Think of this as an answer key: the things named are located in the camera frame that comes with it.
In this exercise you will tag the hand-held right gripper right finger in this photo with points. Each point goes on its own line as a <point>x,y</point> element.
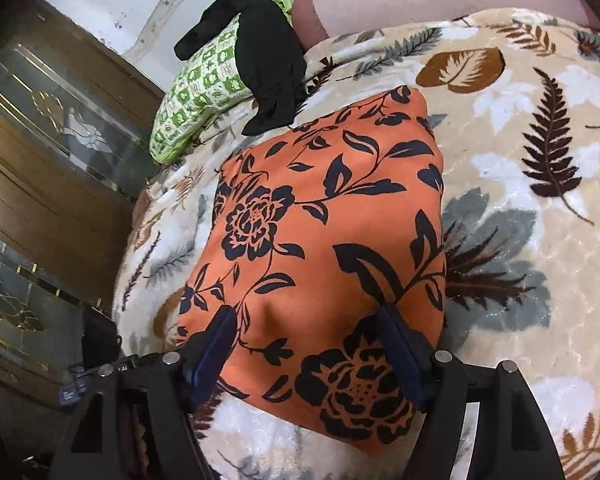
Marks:
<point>405,360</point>

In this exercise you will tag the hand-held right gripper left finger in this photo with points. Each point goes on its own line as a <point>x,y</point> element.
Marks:
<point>215,355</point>

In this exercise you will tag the orange floral cloth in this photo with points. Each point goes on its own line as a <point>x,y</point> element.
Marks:
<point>320,240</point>

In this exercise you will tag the beige leaf print blanket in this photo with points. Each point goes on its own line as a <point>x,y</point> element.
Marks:
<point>520,270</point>

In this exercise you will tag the wooden wardrobe with glass doors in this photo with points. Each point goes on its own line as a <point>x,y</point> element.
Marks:
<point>45,170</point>

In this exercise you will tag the green patterned pillow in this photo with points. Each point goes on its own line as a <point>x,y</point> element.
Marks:
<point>195,95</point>

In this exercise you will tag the black cloth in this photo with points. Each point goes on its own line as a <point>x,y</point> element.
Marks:
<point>265,55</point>

